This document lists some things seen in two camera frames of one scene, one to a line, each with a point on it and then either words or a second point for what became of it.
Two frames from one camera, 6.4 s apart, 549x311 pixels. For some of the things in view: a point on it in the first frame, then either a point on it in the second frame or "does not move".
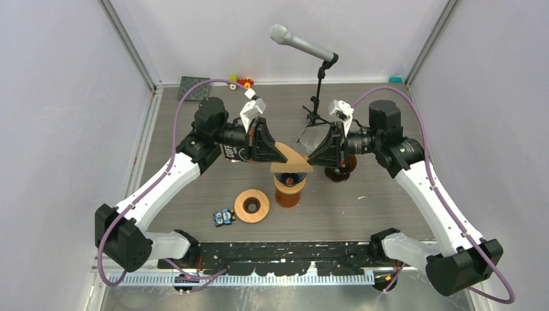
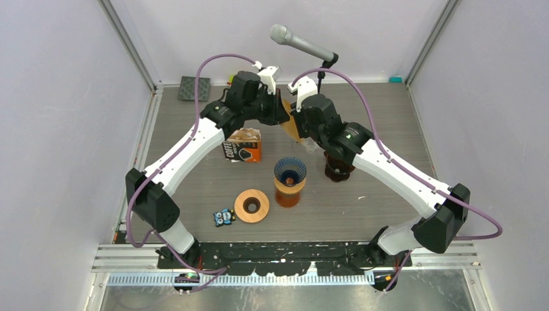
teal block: x=395 y=80 does not move
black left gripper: x=261 y=144 -> x=278 y=115
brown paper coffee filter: x=296 y=162 -> x=291 y=126
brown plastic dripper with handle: x=344 y=173 does not move
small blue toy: x=224 y=217 does not move
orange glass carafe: x=287 y=200 does not move
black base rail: x=283 y=258 does not move
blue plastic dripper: x=290 y=179 does not move
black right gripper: x=331 y=153 -> x=298 y=116
